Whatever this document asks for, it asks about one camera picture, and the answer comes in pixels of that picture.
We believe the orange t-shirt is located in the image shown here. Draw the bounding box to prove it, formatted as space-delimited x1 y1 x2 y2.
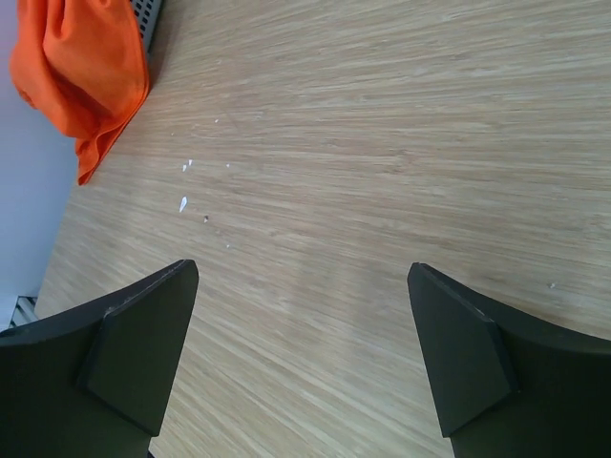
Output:
9 1 150 185

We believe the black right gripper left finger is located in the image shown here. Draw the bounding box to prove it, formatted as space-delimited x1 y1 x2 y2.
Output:
1 260 199 457

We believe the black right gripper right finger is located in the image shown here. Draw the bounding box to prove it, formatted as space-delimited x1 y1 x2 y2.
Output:
407 263 610 457

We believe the grey plastic laundry basket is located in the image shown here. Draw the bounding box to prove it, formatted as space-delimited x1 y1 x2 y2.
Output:
130 0 163 54

